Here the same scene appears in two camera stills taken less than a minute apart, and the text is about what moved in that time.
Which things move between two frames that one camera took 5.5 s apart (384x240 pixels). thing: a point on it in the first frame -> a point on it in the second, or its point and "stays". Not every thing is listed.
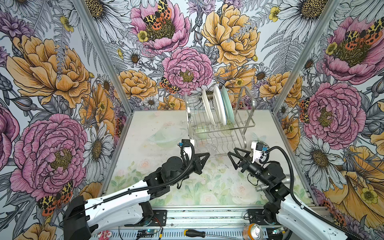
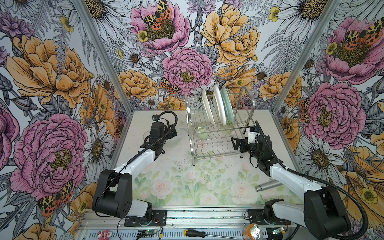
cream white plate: [207, 107] stays
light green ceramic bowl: [201, 132] stays
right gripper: [241, 164] -> [244, 143]
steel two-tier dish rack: [217, 126] stays
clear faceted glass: [211, 147] -> [146, 134]
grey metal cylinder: [261, 187] stays
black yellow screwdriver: [198, 234] stays
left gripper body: [187, 168] -> [168, 136]
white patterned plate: [217, 96] stays
